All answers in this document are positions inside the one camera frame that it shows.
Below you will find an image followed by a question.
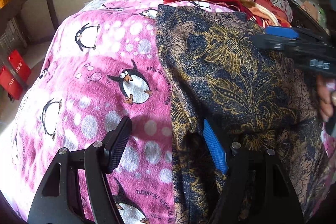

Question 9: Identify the dark floral patterned garment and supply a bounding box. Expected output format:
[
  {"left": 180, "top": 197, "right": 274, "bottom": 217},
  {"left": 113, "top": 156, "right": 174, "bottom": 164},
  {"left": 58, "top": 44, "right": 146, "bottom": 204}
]
[{"left": 155, "top": 5, "right": 335, "bottom": 223}]

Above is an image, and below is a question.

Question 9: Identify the pink penguin blanket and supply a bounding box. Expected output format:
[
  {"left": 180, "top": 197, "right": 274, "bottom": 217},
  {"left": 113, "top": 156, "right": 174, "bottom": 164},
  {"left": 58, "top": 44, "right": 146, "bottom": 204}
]
[{"left": 1, "top": 0, "right": 208, "bottom": 223}]

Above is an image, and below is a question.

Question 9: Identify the dark wooden side table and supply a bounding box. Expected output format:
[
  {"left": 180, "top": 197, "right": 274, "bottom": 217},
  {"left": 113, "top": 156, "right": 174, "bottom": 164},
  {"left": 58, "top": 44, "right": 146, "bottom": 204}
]
[{"left": 0, "top": 0, "right": 60, "bottom": 57}]

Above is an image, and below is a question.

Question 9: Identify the right hand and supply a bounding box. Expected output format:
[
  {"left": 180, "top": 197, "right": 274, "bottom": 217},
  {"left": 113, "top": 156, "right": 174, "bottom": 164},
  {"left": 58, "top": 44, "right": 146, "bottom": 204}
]
[{"left": 316, "top": 75, "right": 335, "bottom": 122}]

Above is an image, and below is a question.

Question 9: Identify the red box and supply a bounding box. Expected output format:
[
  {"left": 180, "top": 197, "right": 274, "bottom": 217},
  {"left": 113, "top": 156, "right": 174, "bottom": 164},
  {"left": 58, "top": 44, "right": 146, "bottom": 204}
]
[
  {"left": 7, "top": 50, "right": 31, "bottom": 82},
  {"left": 0, "top": 66, "right": 23, "bottom": 100}
]

